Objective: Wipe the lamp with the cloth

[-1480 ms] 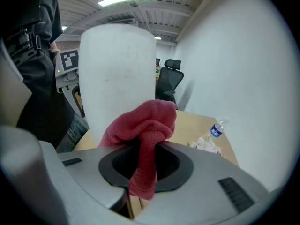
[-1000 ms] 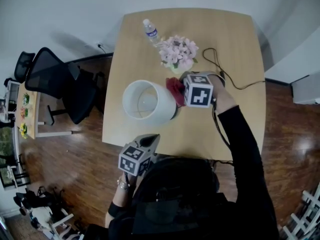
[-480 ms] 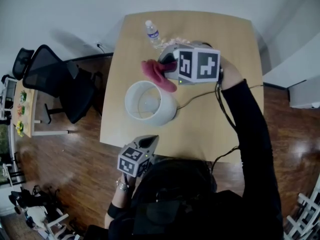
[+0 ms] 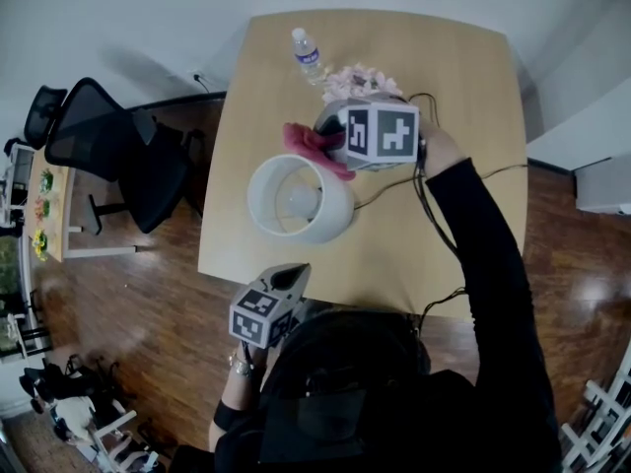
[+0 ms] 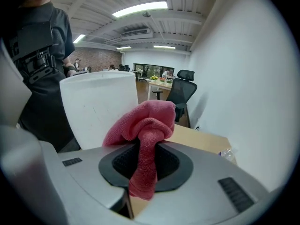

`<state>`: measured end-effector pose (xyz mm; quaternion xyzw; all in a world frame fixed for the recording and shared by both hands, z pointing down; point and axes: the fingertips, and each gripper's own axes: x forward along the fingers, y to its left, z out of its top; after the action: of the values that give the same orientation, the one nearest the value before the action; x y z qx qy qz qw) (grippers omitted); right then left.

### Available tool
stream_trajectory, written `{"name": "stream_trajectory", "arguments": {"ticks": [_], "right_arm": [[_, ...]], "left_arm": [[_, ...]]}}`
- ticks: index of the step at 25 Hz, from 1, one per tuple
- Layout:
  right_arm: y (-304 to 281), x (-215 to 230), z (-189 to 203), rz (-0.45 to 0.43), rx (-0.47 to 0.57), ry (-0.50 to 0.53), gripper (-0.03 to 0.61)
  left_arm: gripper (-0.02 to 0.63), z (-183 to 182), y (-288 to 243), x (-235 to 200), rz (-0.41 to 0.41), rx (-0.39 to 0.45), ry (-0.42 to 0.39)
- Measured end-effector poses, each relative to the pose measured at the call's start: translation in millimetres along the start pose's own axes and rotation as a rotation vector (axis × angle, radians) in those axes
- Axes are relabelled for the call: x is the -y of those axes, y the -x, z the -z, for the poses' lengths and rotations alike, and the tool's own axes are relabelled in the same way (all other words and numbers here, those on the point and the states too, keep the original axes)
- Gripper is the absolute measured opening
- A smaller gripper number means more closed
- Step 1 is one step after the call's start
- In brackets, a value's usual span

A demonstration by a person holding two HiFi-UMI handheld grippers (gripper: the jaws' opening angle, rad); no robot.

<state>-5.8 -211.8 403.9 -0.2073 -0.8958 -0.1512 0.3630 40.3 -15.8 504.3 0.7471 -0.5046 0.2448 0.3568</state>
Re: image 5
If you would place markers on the person's black clothing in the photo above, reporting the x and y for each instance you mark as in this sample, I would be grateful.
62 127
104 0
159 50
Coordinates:
42 107

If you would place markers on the green plant pot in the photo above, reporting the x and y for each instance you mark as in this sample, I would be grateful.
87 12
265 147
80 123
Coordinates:
169 82

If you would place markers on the yellow flower pot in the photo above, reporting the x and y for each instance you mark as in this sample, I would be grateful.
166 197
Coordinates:
153 78

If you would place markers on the dark frame window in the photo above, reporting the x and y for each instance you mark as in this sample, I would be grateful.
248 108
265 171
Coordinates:
140 69

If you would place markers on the white table lamp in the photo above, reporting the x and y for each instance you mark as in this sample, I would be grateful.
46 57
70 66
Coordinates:
93 107

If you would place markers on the clear water bottle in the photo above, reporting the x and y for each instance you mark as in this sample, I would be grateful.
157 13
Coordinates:
227 154

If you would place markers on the white leg wooden table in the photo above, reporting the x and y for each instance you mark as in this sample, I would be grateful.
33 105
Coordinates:
159 86

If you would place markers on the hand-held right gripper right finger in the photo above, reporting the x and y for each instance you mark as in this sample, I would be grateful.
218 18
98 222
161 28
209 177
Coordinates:
206 172

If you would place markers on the long ceiling light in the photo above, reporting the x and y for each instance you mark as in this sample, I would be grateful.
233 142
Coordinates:
164 47
124 47
79 38
140 8

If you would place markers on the person's left forearm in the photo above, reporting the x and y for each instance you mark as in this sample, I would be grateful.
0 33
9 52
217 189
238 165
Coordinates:
66 62

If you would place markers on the white air conditioner unit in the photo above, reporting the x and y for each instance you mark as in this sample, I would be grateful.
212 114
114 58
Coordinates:
136 32

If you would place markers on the red flower pot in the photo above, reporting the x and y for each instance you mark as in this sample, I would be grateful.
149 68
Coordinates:
162 80

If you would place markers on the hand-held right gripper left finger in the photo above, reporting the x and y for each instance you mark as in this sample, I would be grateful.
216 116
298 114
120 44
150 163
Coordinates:
82 172

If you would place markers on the pink cloth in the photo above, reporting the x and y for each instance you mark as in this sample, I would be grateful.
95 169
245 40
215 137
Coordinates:
145 125

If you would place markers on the round ceiling detector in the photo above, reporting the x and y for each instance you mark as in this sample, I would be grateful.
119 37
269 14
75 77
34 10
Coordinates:
146 14

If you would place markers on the black mesh headrest office chair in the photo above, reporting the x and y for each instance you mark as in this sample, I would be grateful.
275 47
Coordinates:
182 88

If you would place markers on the black chest harness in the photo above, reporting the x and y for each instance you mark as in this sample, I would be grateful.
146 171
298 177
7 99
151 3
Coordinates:
35 39

